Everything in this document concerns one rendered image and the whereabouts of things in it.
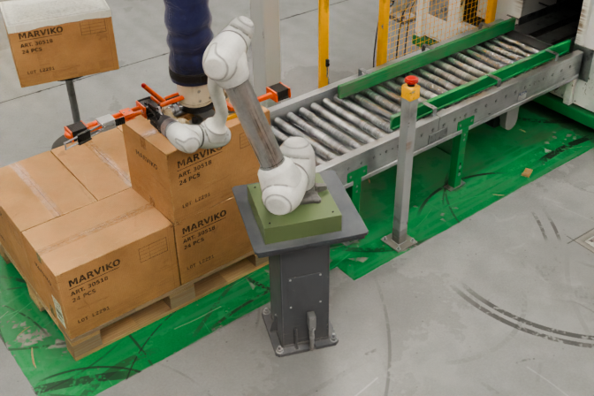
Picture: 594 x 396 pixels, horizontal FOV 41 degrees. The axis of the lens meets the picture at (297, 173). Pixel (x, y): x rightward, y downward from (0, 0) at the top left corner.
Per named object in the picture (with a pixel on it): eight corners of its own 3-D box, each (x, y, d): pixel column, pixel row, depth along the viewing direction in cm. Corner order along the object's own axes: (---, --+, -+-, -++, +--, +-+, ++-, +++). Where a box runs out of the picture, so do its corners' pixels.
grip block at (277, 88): (280, 90, 378) (279, 81, 375) (291, 97, 372) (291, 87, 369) (266, 95, 374) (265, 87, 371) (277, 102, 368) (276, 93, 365)
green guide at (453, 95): (566, 50, 522) (568, 38, 517) (579, 56, 516) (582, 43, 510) (389, 128, 443) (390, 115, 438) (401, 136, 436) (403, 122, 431)
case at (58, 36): (106, 44, 525) (96, -14, 502) (119, 69, 494) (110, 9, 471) (12, 61, 506) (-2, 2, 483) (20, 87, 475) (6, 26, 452)
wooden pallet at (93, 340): (184, 178, 502) (182, 160, 494) (277, 259, 436) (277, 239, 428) (0, 255, 442) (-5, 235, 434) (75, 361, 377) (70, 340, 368)
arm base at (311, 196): (331, 201, 340) (331, 191, 337) (279, 208, 337) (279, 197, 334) (322, 178, 355) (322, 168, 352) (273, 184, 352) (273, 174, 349)
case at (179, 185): (226, 146, 432) (222, 81, 410) (272, 177, 407) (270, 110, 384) (131, 188, 400) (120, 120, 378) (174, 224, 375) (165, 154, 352)
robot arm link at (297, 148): (319, 175, 347) (318, 132, 335) (309, 198, 333) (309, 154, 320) (284, 171, 351) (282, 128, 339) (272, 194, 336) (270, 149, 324)
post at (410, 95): (399, 235, 452) (411, 80, 396) (407, 241, 448) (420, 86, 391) (390, 239, 449) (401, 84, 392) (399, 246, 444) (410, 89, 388)
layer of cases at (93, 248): (182, 160, 494) (176, 104, 471) (276, 239, 428) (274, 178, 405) (-5, 235, 434) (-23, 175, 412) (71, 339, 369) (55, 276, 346)
